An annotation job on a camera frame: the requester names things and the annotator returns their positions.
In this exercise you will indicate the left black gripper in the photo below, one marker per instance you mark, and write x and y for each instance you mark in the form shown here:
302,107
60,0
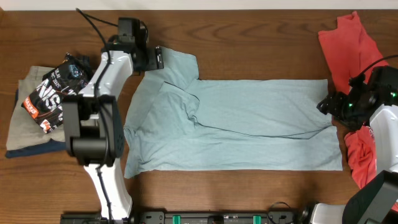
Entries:
156,58

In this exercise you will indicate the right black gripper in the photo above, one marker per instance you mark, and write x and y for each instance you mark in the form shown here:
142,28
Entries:
333,102

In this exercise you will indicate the light blue t-shirt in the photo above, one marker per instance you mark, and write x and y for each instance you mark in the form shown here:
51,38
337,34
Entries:
177,121

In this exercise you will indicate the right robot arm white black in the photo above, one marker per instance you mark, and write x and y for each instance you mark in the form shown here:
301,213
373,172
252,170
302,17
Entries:
371,102

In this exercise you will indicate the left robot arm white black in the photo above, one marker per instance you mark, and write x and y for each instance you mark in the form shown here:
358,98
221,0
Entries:
93,126

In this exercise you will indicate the red printed t-shirt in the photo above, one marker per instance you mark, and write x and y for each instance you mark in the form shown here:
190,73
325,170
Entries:
349,52

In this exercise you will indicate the black printed folded shirt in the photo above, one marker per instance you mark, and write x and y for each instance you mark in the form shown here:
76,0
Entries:
44,104

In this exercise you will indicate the navy folded garment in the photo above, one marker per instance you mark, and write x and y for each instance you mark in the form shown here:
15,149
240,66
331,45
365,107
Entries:
35,150

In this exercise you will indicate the beige folded garment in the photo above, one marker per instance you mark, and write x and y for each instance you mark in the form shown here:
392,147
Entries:
23,130

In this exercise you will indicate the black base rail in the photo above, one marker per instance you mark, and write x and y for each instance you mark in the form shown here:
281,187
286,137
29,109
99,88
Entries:
218,218

